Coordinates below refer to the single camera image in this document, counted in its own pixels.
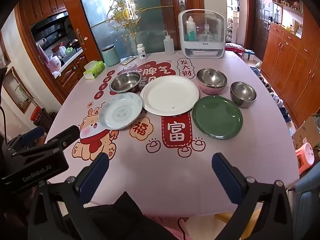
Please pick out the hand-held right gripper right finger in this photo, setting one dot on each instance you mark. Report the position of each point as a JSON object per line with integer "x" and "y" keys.
{"x": 225, "y": 172}

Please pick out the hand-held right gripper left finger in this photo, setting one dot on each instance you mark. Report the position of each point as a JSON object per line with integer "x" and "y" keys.
{"x": 93, "y": 172}

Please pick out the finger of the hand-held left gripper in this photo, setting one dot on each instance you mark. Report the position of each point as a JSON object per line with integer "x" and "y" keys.
{"x": 32, "y": 133}
{"x": 66, "y": 135}

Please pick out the green plate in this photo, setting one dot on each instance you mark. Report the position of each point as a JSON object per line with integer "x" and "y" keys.
{"x": 217, "y": 117}

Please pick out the blue patterned white plate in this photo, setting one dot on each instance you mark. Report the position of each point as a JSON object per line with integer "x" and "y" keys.
{"x": 120, "y": 111}

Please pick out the wide steel bowl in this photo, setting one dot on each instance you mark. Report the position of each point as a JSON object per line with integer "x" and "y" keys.
{"x": 125, "y": 80}

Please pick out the small steel bowl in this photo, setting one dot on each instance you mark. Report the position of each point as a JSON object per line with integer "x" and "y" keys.
{"x": 243, "y": 92}

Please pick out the large white plate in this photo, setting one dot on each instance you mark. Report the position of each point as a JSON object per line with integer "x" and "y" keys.
{"x": 170, "y": 95}

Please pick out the pink bowl with steel inside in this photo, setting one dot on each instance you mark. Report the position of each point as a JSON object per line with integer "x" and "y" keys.
{"x": 211, "y": 78}

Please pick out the framed picture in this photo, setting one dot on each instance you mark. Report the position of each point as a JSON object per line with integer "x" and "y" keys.
{"x": 17, "y": 91}

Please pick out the person's dark clothing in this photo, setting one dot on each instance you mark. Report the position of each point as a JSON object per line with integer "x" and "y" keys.
{"x": 125, "y": 217}

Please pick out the pink printed tablecloth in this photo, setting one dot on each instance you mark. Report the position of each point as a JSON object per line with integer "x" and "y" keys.
{"x": 150, "y": 180}

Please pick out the green tissue box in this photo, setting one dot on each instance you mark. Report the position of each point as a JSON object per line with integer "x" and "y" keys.
{"x": 94, "y": 70}

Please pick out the pink rice cooker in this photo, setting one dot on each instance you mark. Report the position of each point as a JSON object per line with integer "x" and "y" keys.
{"x": 53, "y": 63}

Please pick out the pink plastic stool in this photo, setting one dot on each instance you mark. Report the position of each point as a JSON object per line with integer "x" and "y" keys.
{"x": 305, "y": 156}

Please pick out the blue chair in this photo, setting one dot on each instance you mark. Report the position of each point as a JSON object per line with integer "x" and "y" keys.
{"x": 308, "y": 205}

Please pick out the row of shoes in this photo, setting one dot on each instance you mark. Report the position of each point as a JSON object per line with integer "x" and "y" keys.
{"x": 275, "y": 97}

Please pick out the mint green canister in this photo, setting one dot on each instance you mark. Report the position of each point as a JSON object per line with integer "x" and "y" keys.
{"x": 110, "y": 56}

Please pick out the cardboard box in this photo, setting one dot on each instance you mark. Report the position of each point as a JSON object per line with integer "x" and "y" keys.
{"x": 307, "y": 131}

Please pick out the patterned flat box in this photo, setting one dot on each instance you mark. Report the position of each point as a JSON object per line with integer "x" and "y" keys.
{"x": 128, "y": 60}

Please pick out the white pill bottle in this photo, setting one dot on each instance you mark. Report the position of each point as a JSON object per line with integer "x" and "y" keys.
{"x": 142, "y": 52}

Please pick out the white storage box clear cover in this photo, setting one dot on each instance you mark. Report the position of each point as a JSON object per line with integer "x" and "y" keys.
{"x": 201, "y": 50}

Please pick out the wooden kitchen cabinet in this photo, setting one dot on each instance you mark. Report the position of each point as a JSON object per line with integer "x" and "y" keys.
{"x": 42, "y": 2}

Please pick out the frosted glass door gold ornament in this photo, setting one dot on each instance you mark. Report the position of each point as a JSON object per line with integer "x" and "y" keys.
{"x": 105, "y": 7}

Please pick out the clear squeeze wash bottle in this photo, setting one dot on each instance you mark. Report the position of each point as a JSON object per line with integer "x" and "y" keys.
{"x": 168, "y": 43}

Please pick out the clear plastic bottle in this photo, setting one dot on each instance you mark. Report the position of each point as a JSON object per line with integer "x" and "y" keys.
{"x": 207, "y": 34}

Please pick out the white bottle green label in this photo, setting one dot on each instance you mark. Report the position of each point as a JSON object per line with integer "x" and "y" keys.
{"x": 191, "y": 31}

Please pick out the dark wooden entrance door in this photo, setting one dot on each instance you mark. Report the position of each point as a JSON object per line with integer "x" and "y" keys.
{"x": 261, "y": 22}

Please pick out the wooden wall cabinet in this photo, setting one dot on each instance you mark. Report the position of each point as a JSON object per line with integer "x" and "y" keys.
{"x": 287, "y": 62}

